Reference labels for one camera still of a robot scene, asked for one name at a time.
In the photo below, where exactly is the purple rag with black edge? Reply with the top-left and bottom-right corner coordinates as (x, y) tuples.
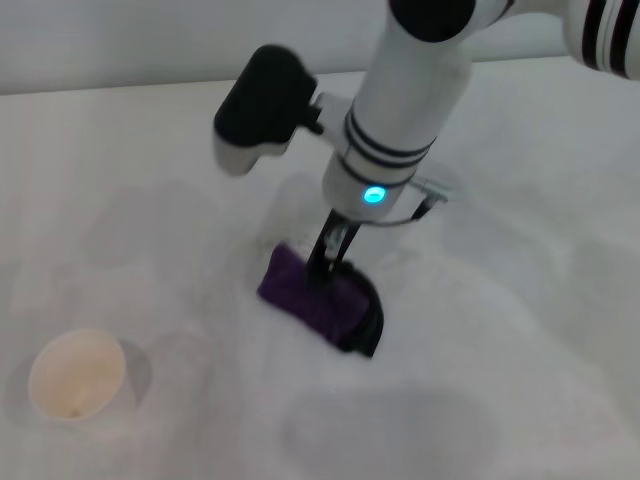
(257, 243), (386, 359)

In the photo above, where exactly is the white paper cup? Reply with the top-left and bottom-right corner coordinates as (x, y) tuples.
(28, 328), (127, 422)

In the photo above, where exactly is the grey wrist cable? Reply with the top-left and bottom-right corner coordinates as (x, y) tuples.
(369, 175), (461, 229)

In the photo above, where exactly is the black and white wrist camera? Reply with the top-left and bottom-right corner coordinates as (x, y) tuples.
(213, 44), (351, 177)

